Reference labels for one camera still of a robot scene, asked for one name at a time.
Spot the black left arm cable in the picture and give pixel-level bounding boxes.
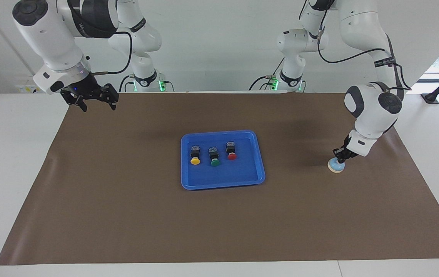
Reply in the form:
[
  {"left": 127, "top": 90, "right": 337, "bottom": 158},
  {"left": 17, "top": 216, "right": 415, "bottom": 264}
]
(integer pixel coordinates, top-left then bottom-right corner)
[{"left": 317, "top": 21, "right": 412, "bottom": 92}]

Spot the red push button switch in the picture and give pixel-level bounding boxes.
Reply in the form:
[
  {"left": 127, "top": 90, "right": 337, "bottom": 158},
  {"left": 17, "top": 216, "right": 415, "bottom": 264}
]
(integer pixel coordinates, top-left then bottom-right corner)
[{"left": 225, "top": 141, "right": 238, "bottom": 161}]

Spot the light blue call bell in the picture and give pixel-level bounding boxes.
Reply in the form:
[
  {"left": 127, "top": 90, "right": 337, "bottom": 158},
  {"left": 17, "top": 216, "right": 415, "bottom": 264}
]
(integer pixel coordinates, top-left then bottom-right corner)
[{"left": 327, "top": 158, "right": 346, "bottom": 174}]

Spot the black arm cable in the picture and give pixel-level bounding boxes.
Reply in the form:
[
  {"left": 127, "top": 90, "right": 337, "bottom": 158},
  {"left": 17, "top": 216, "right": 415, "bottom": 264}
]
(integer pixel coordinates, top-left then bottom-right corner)
[
  {"left": 317, "top": 21, "right": 412, "bottom": 92},
  {"left": 67, "top": 0, "right": 133, "bottom": 75}
]

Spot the blue plastic tray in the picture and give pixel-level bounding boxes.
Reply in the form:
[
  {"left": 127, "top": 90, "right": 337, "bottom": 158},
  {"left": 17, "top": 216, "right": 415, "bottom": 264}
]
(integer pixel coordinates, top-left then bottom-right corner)
[{"left": 181, "top": 130, "right": 266, "bottom": 190}]

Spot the black base cable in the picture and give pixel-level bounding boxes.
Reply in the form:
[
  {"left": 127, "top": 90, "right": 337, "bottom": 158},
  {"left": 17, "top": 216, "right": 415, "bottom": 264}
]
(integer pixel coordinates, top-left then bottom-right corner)
[
  {"left": 249, "top": 58, "right": 285, "bottom": 92},
  {"left": 119, "top": 74, "right": 135, "bottom": 93}
]

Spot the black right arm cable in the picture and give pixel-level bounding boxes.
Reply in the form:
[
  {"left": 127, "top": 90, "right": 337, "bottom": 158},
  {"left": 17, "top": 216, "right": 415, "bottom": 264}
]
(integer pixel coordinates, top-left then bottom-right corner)
[{"left": 67, "top": 0, "right": 133, "bottom": 75}]

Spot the green push button switch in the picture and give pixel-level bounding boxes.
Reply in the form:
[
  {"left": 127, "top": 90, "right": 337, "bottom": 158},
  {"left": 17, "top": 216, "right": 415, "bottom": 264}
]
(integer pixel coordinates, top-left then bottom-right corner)
[{"left": 208, "top": 146, "right": 221, "bottom": 167}]

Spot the white wall socket box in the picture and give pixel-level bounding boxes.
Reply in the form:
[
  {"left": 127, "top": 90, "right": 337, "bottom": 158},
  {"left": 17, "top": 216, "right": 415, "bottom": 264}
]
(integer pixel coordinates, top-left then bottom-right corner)
[{"left": 15, "top": 75, "right": 53, "bottom": 94}]

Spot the brown table mat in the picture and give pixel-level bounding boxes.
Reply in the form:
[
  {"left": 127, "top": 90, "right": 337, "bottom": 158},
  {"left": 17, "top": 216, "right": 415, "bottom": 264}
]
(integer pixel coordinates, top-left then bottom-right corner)
[{"left": 0, "top": 92, "right": 439, "bottom": 266}]

